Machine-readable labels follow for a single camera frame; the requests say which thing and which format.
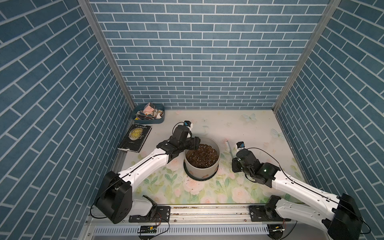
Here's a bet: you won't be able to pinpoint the white ceramic pot with soil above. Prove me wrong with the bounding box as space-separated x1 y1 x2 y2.
184 137 220 181

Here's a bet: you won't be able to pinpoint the teal toothbrush white bristles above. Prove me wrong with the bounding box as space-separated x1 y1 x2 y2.
226 141 234 159

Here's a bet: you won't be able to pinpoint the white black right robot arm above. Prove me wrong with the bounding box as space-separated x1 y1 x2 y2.
232 142 364 240

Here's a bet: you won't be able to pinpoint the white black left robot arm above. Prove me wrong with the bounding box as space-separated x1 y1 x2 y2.
92 121 201 224

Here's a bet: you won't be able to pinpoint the teal tray with clutter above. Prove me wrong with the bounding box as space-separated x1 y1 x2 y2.
130 103 166 125

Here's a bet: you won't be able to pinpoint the black book gold cover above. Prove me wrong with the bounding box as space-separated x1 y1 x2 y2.
118 123 152 153

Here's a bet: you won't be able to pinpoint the left green circuit board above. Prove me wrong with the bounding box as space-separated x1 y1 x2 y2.
138 226 157 236

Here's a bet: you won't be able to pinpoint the white vent grille strip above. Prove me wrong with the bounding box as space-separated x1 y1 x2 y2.
92 224 269 237

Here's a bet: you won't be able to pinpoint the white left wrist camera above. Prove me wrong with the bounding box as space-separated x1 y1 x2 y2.
183 121 193 138

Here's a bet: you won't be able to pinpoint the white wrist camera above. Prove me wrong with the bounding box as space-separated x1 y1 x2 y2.
183 121 193 138
236 142 246 152

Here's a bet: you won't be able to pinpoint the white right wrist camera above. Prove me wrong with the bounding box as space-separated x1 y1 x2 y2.
236 142 246 152

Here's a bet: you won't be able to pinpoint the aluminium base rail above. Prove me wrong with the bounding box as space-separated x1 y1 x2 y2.
86 203 331 226

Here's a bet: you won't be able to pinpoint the aluminium corner post right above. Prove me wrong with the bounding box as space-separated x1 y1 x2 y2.
272 0 341 115

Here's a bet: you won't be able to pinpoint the aluminium corner post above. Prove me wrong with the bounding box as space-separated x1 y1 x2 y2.
272 0 341 115
78 0 135 110

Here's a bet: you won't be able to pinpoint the aluminium corner post left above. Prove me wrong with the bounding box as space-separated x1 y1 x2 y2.
78 0 135 110

